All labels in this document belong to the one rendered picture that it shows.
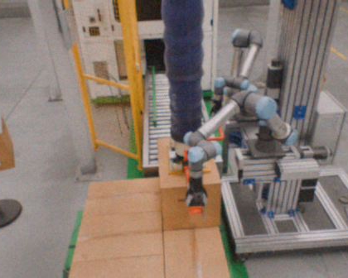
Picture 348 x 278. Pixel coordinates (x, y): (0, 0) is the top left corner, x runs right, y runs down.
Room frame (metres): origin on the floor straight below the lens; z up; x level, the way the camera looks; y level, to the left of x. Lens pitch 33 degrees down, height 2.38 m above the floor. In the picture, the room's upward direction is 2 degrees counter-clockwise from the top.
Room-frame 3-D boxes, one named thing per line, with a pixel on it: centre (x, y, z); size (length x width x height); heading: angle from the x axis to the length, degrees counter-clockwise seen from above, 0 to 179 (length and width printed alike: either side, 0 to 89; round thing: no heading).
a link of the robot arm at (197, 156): (1.36, -0.08, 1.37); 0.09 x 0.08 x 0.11; 127
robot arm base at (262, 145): (1.92, -0.60, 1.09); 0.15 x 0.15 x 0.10
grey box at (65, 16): (3.02, 0.92, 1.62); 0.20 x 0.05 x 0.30; 3
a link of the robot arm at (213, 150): (1.43, -0.15, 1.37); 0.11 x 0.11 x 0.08; 37
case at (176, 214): (1.94, -0.05, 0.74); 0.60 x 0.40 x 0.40; 4
